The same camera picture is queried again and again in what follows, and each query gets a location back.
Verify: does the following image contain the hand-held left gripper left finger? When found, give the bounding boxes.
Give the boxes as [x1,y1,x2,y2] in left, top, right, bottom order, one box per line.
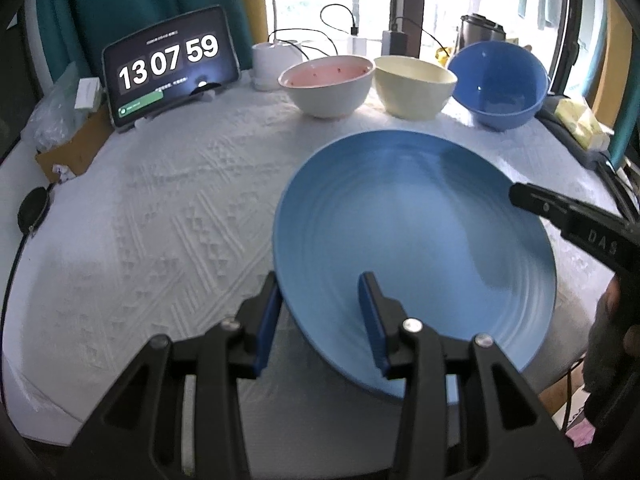
[70,270,281,480]

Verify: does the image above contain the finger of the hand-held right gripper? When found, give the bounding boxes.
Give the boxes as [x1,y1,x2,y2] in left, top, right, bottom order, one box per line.
[509,182,568,223]

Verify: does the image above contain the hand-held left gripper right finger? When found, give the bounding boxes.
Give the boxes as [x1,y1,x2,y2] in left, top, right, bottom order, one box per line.
[357,271,583,480]

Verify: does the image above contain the large blue plate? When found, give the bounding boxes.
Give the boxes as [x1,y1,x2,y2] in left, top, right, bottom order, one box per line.
[272,130,558,403]

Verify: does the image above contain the blue bowl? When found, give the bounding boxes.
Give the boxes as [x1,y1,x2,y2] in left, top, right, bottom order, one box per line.
[446,41,549,132]

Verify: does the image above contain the cream bowl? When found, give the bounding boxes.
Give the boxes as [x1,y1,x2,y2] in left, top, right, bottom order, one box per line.
[373,55,458,121]

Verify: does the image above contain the pink speckled white bowl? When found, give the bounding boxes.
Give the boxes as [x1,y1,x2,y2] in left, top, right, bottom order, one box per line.
[278,56,376,120]

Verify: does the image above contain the person's right forearm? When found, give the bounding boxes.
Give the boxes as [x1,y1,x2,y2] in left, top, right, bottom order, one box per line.
[582,310,626,426]

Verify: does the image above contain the person's right hand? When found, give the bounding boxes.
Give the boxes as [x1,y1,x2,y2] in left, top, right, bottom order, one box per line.
[595,277,640,361]

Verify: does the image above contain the dark grey case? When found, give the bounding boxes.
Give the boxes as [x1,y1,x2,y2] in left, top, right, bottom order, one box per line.
[534,94,613,172]

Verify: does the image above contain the clear tablet stand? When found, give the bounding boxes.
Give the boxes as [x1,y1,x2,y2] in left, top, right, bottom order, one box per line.
[117,82,223,134]

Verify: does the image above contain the black round disc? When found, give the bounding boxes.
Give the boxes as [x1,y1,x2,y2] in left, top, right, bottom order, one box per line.
[17,186,52,237]

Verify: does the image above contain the white charging dock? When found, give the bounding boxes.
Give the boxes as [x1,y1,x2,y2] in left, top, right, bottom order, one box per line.
[250,41,313,92]

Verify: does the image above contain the cardboard box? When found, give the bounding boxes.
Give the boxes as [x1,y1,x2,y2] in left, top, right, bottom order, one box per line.
[35,105,115,184]

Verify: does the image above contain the tablet showing clock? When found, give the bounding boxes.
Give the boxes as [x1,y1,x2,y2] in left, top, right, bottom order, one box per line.
[101,5,242,128]

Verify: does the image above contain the small white box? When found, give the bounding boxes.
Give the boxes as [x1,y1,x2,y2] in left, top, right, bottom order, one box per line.
[75,77,104,111]

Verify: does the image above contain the clear plastic bag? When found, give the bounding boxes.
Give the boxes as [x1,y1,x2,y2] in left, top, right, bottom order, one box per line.
[22,62,92,155]

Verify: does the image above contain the yellow curtain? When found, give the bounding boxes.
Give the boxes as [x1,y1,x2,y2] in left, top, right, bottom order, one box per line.
[235,0,271,45]

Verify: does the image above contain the teal curtain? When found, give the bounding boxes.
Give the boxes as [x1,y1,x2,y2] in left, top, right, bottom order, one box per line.
[34,0,255,92]

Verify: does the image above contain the black power bank cable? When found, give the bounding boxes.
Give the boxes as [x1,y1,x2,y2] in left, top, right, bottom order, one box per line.
[390,16,453,57]

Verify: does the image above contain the black adapter cable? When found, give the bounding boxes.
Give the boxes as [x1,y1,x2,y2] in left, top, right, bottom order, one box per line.
[320,3,360,37]

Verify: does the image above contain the black dock cable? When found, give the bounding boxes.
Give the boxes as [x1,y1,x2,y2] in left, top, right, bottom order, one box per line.
[268,30,323,63]

